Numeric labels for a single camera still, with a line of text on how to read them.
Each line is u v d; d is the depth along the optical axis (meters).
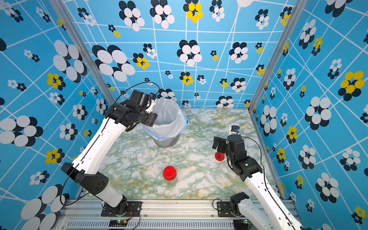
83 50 0.83
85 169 0.41
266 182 0.46
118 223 0.72
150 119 0.65
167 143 0.91
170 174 0.74
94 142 0.44
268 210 0.42
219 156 0.91
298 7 0.68
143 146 0.90
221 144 0.66
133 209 0.73
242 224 0.71
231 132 0.66
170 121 0.77
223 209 0.72
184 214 0.74
